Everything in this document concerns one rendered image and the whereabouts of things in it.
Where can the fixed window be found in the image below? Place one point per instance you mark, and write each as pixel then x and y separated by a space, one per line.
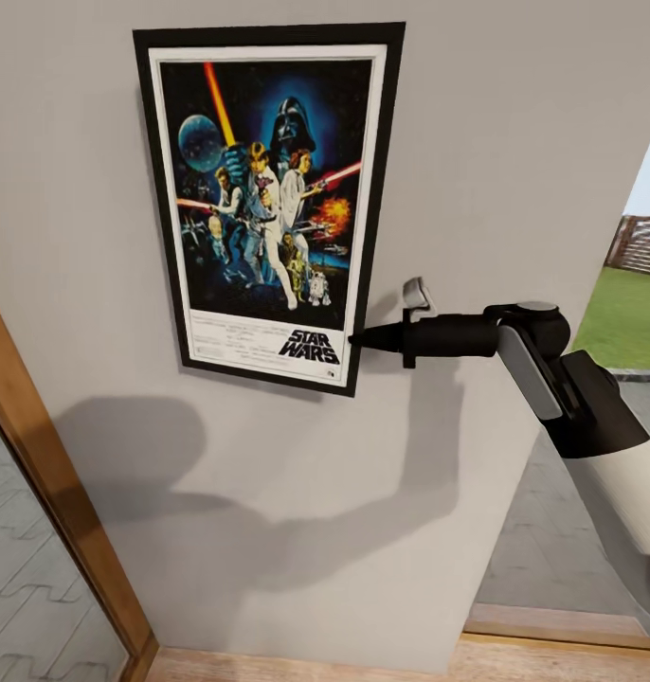
pixel 548 583

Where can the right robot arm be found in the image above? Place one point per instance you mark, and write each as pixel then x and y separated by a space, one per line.
pixel 603 445

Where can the door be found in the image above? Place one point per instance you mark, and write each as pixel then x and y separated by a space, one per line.
pixel 67 610

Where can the poster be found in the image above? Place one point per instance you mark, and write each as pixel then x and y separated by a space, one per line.
pixel 269 147

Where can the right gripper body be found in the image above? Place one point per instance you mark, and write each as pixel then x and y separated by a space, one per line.
pixel 441 336

